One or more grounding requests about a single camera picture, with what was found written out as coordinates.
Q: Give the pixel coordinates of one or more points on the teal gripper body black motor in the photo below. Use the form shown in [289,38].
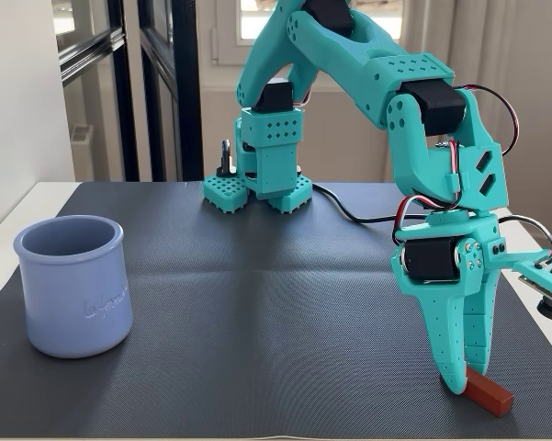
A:
[429,258]

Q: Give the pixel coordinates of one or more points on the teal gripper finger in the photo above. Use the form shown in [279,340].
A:
[480,331]
[443,340]

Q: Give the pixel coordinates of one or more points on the reddish brown wooden block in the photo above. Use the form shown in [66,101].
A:
[491,397]

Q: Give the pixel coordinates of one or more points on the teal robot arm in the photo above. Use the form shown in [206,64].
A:
[349,59]

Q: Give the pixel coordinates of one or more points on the light blue ceramic pot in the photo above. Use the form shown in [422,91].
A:
[69,298]

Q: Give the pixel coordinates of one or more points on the black textured mat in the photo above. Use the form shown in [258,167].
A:
[257,321]

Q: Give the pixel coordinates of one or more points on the beige curtain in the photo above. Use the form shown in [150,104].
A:
[523,69]

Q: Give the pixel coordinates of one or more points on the black table clamp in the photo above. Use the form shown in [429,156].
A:
[225,163]

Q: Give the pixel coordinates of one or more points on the black framed glass door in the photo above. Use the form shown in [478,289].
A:
[119,92]

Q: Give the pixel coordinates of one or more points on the wrist camera on teal mount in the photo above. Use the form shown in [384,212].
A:
[551,308]

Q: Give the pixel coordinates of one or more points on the white window frame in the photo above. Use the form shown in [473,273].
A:
[229,46]

